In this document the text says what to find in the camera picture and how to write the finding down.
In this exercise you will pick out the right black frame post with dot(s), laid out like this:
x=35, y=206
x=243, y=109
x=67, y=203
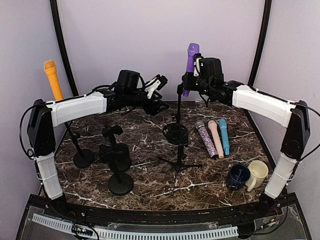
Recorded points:
x=261, y=42

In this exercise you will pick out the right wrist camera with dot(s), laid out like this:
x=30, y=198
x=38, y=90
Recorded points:
x=196, y=64

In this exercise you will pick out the beige microphone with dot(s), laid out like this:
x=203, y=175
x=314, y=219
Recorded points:
x=212, y=125

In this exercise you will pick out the white cable tray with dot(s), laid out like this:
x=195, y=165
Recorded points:
x=119, y=231

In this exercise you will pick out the black stand of orange microphone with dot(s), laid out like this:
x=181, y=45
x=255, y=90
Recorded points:
x=84, y=157

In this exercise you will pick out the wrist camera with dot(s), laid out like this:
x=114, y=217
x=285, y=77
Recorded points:
x=156, y=83
x=196, y=64

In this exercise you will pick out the black stand of blue microphone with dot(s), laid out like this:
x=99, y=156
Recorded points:
x=120, y=183

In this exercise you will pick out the black stand of beige microphone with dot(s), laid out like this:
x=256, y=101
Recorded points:
x=115, y=151

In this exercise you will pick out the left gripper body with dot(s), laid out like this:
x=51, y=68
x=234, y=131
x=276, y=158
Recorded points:
x=152, y=109

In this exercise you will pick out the left black frame post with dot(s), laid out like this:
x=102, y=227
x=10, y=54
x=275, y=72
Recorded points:
x=62, y=47

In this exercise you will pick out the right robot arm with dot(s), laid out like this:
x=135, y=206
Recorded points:
x=205, y=76

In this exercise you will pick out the blue microphone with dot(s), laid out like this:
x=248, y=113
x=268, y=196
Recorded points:
x=224, y=136

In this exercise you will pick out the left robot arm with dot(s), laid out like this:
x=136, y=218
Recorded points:
x=130, y=90

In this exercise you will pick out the dark blue mug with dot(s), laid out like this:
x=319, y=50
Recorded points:
x=237, y=176

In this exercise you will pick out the black tripod shock-mount stand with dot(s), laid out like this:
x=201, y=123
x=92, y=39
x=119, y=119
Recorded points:
x=177, y=134

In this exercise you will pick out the black stand of purple microphone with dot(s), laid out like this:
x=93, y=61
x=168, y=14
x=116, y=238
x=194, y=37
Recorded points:
x=177, y=115

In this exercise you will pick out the black frame post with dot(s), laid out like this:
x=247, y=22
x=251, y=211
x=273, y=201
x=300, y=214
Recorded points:
x=62, y=47
x=261, y=42

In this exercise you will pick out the glitter silver-head microphone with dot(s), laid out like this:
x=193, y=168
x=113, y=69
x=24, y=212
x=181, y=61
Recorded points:
x=209, y=145

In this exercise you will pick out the orange microphone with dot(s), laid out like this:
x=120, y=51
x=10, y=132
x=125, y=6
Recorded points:
x=51, y=71

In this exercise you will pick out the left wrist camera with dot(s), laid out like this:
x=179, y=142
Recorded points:
x=156, y=83

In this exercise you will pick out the black front rail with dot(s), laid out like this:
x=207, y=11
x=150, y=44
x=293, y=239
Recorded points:
x=239, y=215

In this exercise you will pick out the cream mug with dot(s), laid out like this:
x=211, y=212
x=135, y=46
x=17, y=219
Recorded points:
x=258, y=172

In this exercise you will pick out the purple microphone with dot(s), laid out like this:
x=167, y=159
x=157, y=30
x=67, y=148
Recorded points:
x=193, y=49

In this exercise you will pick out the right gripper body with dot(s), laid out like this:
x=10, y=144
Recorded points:
x=190, y=85

